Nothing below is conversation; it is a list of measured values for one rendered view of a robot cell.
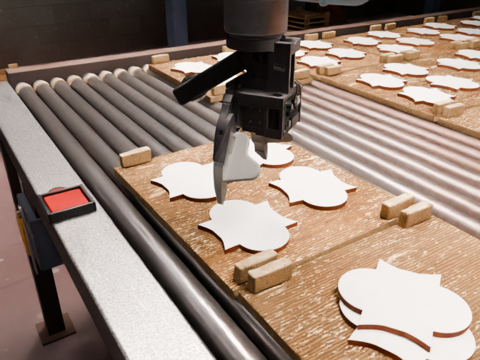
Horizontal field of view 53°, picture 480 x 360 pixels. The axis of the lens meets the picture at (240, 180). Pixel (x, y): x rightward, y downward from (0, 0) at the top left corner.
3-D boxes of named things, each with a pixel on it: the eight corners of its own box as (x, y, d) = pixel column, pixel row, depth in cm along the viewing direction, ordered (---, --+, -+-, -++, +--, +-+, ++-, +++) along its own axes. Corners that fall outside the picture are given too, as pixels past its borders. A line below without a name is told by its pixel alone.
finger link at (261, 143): (293, 165, 71) (283, 130, 63) (257, 158, 73) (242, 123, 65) (300, 147, 72) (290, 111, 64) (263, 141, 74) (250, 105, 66)
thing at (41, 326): (43, 346, 172) (-17, 122, 132) (35, 326, 181) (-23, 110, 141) (76, 333, 177) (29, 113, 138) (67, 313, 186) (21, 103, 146)
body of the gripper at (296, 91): (280, 146, 58) (284, 44, 52) (216, 135, 61) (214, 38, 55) (300, 125, 64) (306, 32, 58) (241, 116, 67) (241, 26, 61)
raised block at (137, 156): (123, 169, 88) (121, 156, 87) (119, 166, 89) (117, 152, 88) (152, 161, 91) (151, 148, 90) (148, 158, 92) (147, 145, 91)
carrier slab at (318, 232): (233, 301, 59) (233, 291, 59) (113, 175, 89) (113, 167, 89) (417, 217, 76) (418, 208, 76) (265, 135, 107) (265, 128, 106)
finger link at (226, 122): (218, 161, 57) (237, 91, 58) (207, 158, 57) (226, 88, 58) (233, 168, 61) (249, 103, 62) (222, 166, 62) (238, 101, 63)
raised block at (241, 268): (240, 287, 59) (240, 269, 58) (231, 279, 60) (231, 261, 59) (278, 270, 62) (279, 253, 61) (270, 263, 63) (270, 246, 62)
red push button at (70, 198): (53, 220, 76) (52, 213, 76) (44, 204, 81) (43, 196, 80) (91, 209, 79) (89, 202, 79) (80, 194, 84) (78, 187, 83)
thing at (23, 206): (38, 288, 98) (19, 213, 90) (24, 253, 108) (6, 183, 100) (92, 269, 103) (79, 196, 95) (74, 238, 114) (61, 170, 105)
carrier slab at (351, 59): (316, 81, 144) (316, 66, 142) (243, 53, 175) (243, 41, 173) (396, 65, 161) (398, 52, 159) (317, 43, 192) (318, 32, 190)
